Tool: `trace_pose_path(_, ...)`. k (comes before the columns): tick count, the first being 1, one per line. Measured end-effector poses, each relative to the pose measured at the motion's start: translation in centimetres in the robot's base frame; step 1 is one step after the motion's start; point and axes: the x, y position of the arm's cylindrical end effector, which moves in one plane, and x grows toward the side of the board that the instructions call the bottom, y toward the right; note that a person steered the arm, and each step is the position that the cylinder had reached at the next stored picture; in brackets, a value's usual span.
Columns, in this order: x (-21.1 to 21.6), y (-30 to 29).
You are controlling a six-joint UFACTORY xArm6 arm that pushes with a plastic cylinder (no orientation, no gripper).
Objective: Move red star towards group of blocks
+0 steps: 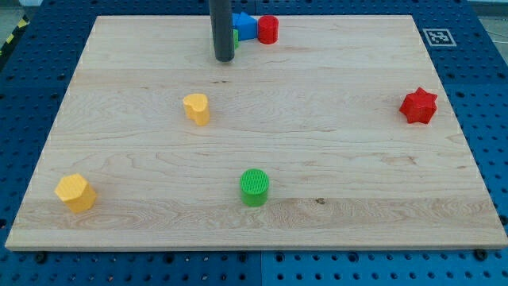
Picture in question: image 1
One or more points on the blue pentagon block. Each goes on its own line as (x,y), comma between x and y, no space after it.
(246,26)

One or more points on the small green block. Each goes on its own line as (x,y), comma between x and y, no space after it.
(236,38)

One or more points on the yellow hexagon block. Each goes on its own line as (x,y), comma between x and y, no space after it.
(76,193)

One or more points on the yellow heart block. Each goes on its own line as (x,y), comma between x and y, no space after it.
(197,108)

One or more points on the white fiducial marker tag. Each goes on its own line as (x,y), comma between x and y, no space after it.
(437,37)

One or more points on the red cylinder block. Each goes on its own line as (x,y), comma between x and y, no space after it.
(268,29)

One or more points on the red star block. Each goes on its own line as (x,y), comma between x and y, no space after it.
(419,106)

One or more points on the wooden board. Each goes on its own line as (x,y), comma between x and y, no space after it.
(317,111)

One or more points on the green cylinder block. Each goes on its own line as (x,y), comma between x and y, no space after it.
(254,184)

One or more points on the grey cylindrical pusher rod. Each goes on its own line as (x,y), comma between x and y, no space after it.
(222,29)

